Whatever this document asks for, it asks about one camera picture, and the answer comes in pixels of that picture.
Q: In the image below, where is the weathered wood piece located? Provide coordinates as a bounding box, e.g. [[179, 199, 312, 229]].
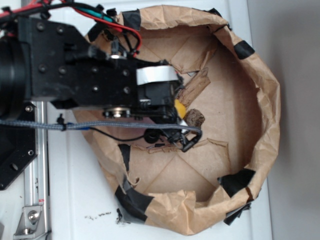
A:
[[177, 67, 211, 108]]

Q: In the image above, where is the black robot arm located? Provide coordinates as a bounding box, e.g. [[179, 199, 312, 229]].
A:
[[0, 17, 183, 122]]

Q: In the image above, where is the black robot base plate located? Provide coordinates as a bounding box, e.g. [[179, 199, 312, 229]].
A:
[[0, 101, 38, 191]]

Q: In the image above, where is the grey braided cable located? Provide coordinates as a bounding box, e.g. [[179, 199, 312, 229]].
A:
[[0, 119, 203, 153]]

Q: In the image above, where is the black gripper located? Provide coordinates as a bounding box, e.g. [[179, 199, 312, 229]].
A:
[[17, 17, 182, 124]]

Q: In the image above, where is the yellow rubber duck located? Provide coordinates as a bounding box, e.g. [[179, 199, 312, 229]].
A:
[[174, 99, 187, 119]]

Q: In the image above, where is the red wire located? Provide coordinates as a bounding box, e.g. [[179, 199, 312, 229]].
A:
[[0, 0, 143, 57]]

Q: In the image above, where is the dark brown rock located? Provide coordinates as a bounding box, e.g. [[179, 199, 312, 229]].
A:
[[184, 108, 206, 128]]

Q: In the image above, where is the metal corner bracket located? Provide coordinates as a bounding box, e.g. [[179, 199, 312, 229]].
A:
[[13, 205, 46, 240]]

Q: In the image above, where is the aluminium extrusion rail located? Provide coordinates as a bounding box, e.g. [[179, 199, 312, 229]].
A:
[[12, 99, 53, 240]]

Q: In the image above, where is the crumpled brown paper bag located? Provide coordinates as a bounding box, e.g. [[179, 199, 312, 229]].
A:
[[83, 5, 281, 235]]

